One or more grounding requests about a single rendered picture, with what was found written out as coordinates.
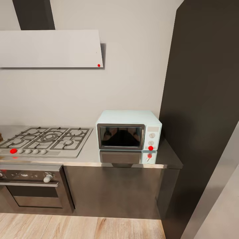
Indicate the fridge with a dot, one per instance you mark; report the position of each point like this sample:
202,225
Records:
200,120

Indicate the microwave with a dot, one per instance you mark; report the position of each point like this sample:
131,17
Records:
128,130

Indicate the burner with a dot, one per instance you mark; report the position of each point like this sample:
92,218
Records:
37,141

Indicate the oven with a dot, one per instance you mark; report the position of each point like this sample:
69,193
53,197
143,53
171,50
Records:
36,188

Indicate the range hood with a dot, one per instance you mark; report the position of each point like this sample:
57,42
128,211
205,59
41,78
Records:
39,45

